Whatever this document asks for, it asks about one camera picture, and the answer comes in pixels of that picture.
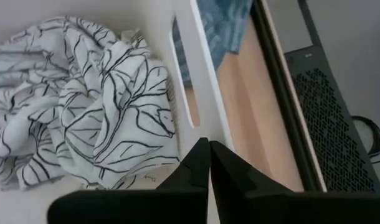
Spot black metal table frame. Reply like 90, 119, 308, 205
249, 0, 321, 192

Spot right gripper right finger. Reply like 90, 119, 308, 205
210, 140, 380, 224

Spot white perforated plastic laundry basket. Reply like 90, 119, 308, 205
0, 0, 237, 224

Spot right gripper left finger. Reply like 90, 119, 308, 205
47, 137, 211, 224

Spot blue striped knit towel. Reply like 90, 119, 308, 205
171, 0, 254, 85

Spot black cable coil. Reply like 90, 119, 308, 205
351, 114, 380, 164

